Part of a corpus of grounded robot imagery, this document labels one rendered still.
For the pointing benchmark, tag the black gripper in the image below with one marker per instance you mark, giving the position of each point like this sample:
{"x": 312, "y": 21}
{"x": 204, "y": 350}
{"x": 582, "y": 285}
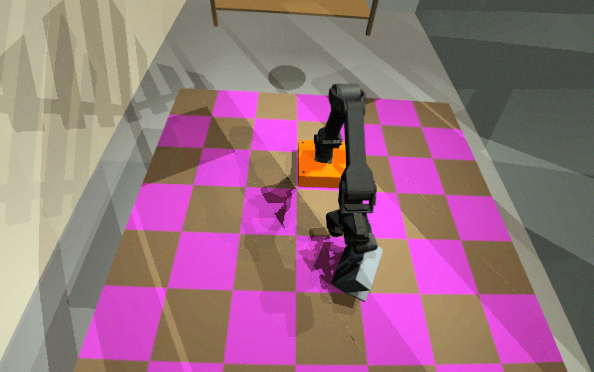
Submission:
{"x": 371, "y": 246}

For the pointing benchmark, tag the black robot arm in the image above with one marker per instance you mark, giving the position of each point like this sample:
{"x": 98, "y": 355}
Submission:
{"x": 357, "y": 183}

